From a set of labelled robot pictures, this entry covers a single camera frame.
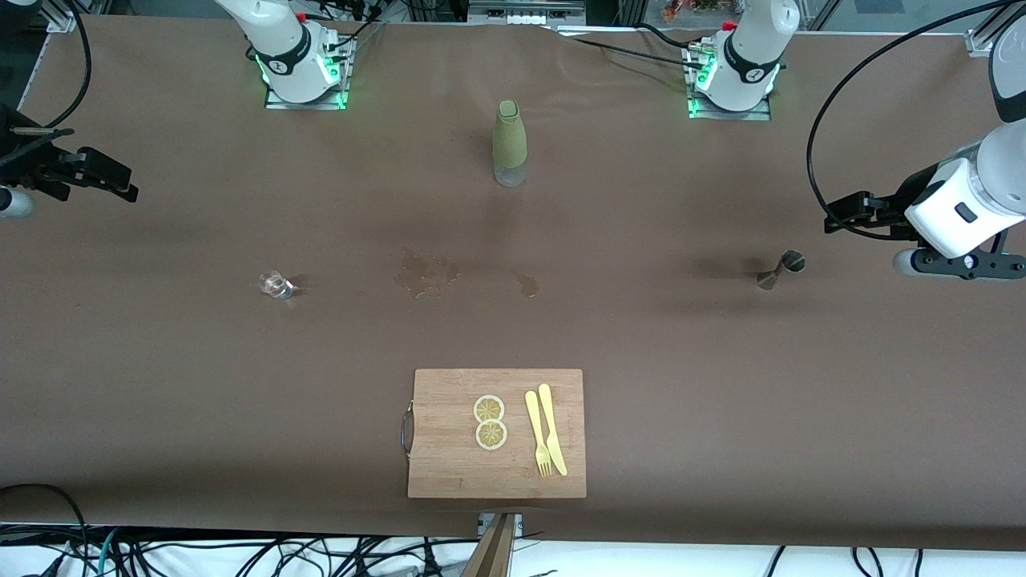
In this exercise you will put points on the green bottle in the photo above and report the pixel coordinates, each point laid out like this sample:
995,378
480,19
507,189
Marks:
510,136

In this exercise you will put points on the grey power strip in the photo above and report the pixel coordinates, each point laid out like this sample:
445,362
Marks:
529,14

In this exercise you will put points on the wooden post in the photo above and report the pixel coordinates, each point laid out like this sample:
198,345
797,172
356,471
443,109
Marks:
493,557

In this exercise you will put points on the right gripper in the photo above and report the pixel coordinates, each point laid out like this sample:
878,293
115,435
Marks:
22,163

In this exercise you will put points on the brown table cover sheet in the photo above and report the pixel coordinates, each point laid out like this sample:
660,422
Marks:
721,401

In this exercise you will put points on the yellow plastic knife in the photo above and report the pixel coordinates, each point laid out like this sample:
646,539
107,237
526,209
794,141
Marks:
556,457

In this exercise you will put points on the aluminium frame corner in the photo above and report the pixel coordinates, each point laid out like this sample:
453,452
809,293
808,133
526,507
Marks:
979,42
62,20

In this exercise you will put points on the lemon slice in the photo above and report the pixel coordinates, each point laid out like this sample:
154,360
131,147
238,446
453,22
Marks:
491,435
489,409

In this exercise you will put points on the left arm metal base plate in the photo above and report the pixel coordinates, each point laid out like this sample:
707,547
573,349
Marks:
757,114

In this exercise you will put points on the metal jigger measuring cup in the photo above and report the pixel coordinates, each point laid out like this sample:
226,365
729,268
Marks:
792,260

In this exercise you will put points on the clear glass cup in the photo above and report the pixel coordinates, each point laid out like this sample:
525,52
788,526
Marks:
274,283

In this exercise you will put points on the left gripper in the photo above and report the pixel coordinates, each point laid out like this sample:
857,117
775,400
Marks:
907,195

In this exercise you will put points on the metal bracket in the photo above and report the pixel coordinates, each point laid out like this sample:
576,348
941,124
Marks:
482,525

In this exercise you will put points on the wooden cutting board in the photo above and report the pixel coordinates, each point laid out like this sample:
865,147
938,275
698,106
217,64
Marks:
449,465

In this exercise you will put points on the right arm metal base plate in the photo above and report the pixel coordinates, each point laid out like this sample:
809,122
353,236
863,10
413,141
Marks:
276,102

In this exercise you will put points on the yellow plastic fork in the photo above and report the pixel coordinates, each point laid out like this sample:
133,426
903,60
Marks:
532,413

